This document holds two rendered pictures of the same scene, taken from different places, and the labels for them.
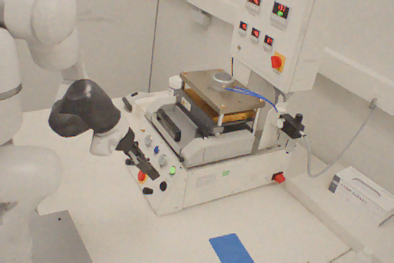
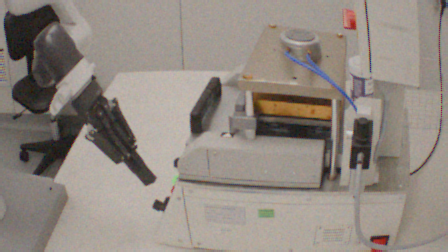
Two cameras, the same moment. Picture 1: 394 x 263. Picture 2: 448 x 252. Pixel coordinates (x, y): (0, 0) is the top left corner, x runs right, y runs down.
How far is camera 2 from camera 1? 0.87 m
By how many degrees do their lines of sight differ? 42
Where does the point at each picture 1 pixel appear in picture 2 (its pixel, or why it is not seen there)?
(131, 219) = (122, 230)
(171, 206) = (170, 235)
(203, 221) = not seen: outside the picture
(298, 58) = (368, 16)
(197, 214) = not seen: outside the picture
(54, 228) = (41, 193)
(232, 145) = (272, 162)
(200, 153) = (199, 158)
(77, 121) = (38, 68)
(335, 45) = not seen: outside the picture
